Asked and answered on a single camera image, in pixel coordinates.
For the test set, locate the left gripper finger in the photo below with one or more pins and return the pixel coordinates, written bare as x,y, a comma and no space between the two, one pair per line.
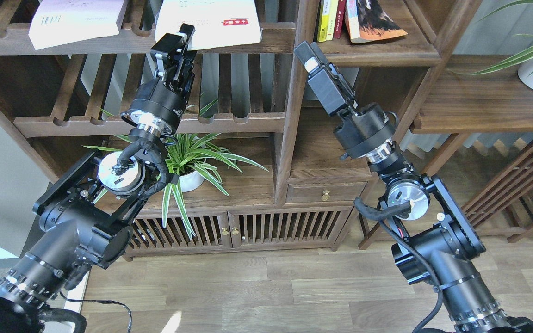
186,31

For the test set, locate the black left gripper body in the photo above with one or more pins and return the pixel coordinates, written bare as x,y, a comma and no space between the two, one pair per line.
174,66

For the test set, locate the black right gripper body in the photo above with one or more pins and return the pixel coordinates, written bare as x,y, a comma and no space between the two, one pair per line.
330,87

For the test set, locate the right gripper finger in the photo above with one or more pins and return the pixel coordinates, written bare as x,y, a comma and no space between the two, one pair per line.
311,56

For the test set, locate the white book red stamp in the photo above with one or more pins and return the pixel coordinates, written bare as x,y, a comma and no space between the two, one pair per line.
218,23

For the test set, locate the red earth cover book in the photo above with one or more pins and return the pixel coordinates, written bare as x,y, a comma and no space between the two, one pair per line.
366,21

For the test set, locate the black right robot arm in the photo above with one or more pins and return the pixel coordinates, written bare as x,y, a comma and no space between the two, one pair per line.
435,242

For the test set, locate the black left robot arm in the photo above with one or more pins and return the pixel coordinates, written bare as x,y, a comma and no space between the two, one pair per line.
87,215

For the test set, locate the wooden side shelf unit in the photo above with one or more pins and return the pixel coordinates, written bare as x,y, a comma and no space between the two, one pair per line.
459,105

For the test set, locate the yellow upright book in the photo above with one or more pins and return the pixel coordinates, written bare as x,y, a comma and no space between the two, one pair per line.
323,17
332,10

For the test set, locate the dark red upright book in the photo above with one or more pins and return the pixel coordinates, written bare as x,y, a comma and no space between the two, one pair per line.
339,16

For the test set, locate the spider plant in white pot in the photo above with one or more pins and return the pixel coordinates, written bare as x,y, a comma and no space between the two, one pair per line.
201,157

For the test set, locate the small wooden drawer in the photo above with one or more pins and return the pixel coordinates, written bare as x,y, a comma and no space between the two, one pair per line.
324,192

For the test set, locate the dark wooden bookshelf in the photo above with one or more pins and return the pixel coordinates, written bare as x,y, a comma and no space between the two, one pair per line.
51,103

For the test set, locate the pale pink white book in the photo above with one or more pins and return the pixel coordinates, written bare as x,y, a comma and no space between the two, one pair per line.
59,22

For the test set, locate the right slatted cabinet door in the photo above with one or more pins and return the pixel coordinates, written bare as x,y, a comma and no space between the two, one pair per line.
291,228

